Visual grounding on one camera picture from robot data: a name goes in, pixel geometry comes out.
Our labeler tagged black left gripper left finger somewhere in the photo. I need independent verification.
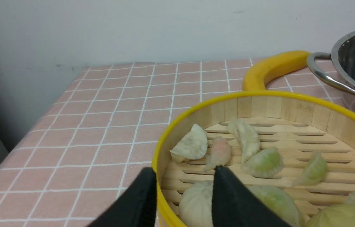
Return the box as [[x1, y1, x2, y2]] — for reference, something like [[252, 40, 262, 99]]
[[88, 167, 157, 227]]

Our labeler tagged white long dumpling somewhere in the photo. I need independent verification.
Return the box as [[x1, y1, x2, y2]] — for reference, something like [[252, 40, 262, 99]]
[[227, 118, 260, 164]]

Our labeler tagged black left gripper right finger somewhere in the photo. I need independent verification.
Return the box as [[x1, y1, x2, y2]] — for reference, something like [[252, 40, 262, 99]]
[[212, 166, 290, 227]]

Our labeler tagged yellow toy banana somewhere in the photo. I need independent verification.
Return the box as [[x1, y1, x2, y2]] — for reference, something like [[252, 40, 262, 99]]
[[242, 50, 311, 91]]

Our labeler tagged yellow rimmed bamboo steamer basket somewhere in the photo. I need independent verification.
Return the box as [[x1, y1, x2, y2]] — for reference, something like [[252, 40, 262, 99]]
[[152, 90, 355, 227]]

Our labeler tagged white folded dumpling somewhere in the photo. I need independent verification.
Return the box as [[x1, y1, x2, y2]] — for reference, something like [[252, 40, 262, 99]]
[[170, 124, 208, 163]]

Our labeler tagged pink checkered tablecloth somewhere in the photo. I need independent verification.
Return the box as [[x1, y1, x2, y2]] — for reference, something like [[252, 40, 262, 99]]
[[0, 57, 355, 227]]

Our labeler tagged green steamed bun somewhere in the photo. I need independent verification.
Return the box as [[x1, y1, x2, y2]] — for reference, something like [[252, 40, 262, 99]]
[[305, 204, 355, 227]]

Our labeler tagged green dumpling centre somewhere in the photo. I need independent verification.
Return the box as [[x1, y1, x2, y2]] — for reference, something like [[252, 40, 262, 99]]
[[242, 147, 284, 178]]

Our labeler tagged white steamed bun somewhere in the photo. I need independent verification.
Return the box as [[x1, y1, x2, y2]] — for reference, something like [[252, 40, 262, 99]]
[[179, 181, 213, 227]]

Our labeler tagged pink shrimp dumpling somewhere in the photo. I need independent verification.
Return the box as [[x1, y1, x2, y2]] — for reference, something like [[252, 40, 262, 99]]
[[203, 137, 232, 171]]

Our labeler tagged green long dumpling front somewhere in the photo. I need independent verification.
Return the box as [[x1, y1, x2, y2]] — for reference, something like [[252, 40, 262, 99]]
[[248, 185, 305, 227]]

